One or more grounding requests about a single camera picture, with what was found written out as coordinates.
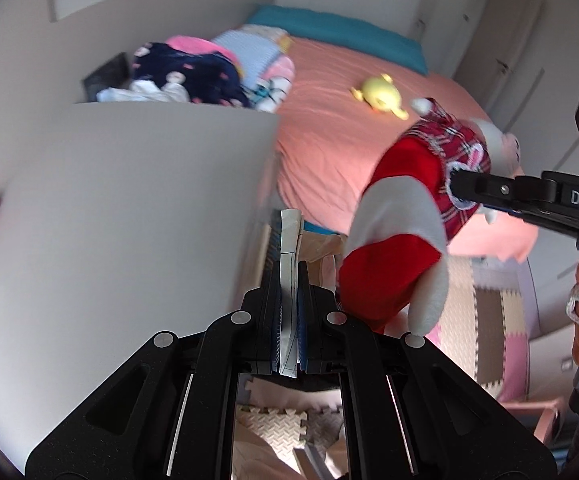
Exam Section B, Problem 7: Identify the teal pillow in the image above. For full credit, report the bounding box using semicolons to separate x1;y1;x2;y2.
246;4;429;76

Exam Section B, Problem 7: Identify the pink and white towel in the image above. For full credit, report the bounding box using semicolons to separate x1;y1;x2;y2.
254;55;295;113

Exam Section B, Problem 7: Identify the bed with pink sheet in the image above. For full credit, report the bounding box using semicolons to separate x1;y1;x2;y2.
274;37;537;263

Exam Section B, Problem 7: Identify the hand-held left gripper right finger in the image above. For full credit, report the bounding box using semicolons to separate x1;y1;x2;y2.
297;260;556;480

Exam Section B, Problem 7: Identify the white plush toy plaid dress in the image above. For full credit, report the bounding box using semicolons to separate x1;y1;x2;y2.
337;97;525;336

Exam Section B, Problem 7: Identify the navy printed blanket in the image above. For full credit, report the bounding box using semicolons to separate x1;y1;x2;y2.
132;42;252;108

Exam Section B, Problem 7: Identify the light blue knitted blanket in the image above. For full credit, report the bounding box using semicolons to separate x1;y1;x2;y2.
212;25;293;86

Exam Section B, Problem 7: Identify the pink stool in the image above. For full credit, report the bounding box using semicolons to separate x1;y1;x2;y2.
512;397;563;443

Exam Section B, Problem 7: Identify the yellow plush toy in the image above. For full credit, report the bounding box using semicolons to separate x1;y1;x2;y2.
350;74;410;121

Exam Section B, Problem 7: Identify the bright pink cloth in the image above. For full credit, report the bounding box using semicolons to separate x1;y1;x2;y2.
166;35;242;73

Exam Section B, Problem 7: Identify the white cloth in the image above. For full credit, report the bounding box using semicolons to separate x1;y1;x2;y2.
96;79;190;103

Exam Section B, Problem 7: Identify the white paper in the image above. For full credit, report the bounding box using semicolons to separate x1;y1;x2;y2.
274;208;305;378

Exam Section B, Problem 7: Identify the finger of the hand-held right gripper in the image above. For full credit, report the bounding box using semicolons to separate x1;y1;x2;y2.
449;169;559;212
509;207;579;237

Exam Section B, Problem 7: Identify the foam puzzle floor mat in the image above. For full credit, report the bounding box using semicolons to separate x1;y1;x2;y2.
234;220;533;480

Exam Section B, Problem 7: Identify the grey metal bar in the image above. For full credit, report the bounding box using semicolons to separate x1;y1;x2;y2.
294;442;333;480

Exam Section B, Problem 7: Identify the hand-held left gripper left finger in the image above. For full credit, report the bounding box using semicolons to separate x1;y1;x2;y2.
25;280;282;480

